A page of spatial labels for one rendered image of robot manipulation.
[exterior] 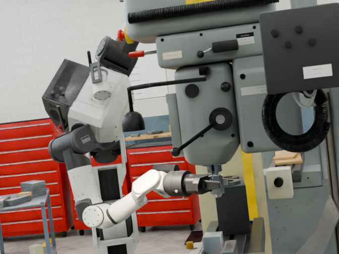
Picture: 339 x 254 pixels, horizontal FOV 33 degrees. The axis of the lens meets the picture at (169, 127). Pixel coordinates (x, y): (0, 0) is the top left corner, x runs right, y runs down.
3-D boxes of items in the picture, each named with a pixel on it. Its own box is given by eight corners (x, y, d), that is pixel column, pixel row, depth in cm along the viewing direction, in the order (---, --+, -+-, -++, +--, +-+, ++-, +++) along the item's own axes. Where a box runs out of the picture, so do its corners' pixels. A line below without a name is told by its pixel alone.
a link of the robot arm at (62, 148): (57, 174, 212) (48, 139, 214) (75, 172, 219) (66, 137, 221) (78, 166, 205) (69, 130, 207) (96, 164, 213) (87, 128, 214)
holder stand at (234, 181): (219, 236, 221) (213, 185, 220) (218, 223, 243) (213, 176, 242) (250, 233, 220) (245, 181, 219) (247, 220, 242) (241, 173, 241)
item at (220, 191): (210, 192, 191) (208, 177, 191) (224, 191, 191) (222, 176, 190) (210, 195, 186) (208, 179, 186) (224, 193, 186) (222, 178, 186)
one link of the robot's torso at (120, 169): (96, 239, 262) (84, 137, 263) (135, 233, 263) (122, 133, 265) (96, 244, 246) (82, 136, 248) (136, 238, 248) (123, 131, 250)
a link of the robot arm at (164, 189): (168, 191, 192) (141, 191, 198) (185, 201, 200) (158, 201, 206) (175, 160, 196) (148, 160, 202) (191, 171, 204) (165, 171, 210)
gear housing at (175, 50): (157, 68, 176) (153, 36, 176) (171, 70, 200) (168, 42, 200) (267, 54, 170) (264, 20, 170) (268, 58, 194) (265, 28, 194)
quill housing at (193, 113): (181, 169, 179) (169, 67, 178) (190, 161, 200) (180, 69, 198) (242, 164, 176) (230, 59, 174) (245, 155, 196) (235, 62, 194)
